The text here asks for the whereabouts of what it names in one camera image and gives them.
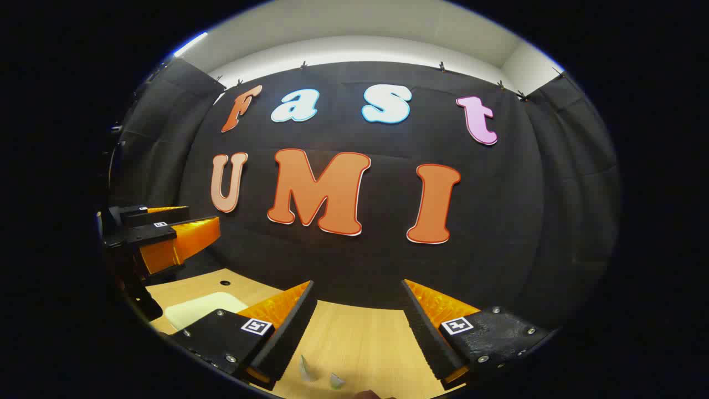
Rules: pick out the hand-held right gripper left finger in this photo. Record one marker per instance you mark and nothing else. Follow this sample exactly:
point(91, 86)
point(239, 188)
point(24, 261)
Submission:
point(288, 332)

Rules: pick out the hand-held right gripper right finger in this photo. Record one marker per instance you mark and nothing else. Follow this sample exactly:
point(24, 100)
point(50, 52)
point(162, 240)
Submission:
point(424, 332)

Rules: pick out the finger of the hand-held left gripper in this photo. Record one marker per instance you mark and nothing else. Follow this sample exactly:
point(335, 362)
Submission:
point(155, 215)
point(166, 244)

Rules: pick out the green print skin care tube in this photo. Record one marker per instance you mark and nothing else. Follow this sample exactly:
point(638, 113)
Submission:
point(306, 371)

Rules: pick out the white grey skin care tube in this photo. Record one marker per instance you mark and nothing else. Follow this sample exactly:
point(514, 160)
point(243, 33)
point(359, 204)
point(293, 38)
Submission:
point(336, 381)

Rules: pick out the pale yellow suitcase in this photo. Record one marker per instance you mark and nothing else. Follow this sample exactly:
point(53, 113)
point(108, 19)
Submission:
point(194, 313)

